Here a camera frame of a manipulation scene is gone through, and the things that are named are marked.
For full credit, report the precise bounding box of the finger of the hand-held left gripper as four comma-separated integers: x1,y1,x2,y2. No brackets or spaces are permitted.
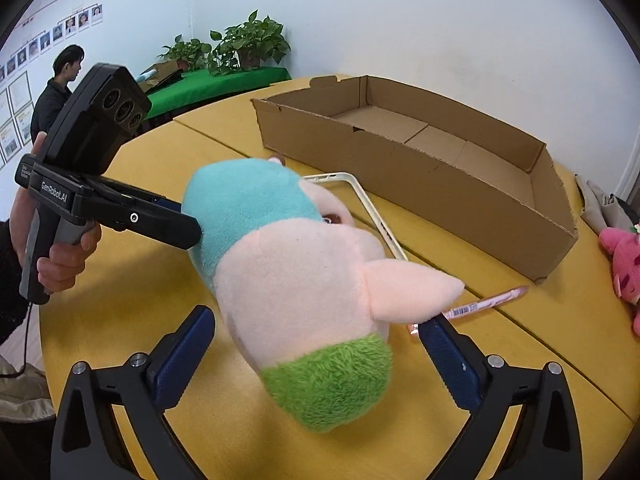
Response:
75,194,203,252
100,179,183,212

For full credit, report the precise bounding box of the grey bag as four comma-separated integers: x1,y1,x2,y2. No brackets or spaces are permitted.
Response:
575,174,640,233

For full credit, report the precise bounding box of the pink blue green plush toy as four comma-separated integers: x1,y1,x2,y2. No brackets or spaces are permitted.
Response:
180,156,467,433

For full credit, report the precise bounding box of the beige cloth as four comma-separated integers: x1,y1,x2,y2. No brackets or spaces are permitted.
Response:
0,355,57,428

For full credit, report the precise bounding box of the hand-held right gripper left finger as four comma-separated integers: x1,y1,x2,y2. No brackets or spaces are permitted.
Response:
50,304,217,480

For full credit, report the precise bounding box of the group of framed certificates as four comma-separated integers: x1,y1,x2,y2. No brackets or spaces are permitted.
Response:
0,72,36,166

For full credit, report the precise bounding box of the small open cardboard box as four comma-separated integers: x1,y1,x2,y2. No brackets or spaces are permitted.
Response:
140,60,183,93

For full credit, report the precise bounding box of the pink pen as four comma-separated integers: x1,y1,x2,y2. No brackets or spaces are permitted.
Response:
407,284,530,343

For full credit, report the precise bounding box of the green tablecloth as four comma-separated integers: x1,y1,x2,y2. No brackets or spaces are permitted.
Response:
141,66,292,133

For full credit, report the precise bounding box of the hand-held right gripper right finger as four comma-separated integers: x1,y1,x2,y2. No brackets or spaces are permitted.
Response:
419,316,583,480

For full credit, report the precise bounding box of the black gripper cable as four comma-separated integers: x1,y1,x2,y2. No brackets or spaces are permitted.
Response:
19,302,36,378

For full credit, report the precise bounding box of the person's left hand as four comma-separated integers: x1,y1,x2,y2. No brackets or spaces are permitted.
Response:
10,131,103,296

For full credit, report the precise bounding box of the small potted plant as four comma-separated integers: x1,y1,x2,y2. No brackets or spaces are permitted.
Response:
157,35,213,73

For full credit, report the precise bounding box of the large potted plant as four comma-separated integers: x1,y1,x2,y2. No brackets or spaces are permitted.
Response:
207,10,292,77

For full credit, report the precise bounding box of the clear plastic case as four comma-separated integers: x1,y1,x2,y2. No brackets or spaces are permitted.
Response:
302,171,411,263

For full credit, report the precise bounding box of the wall photo chart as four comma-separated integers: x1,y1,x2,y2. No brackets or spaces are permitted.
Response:
0,2,106,81

